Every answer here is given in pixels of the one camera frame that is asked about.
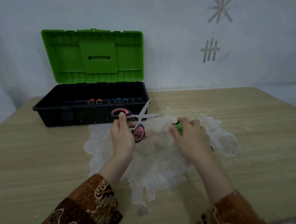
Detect green and black handled tool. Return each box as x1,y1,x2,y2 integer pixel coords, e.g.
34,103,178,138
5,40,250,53
170,120,217,152

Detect person's right hand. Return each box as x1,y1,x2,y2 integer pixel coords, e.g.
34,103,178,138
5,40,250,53
165,116,217,164

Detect person's right forearm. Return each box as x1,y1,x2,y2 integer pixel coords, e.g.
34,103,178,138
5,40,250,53
185,151,295,224

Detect white translucent film sheet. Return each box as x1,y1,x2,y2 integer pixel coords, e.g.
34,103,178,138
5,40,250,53
77,98,244,224

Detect pink and black handled scissors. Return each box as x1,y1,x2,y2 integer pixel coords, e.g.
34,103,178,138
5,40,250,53
108,97,167,146

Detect person's left hand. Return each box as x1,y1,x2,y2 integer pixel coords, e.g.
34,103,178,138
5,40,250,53
108,111,151,164

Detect person's left forearm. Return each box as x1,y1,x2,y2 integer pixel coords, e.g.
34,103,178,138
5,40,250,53
38,150,134,224

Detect green and black plastic toolbox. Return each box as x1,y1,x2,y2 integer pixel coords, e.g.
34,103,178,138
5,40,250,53
31,22,156,137

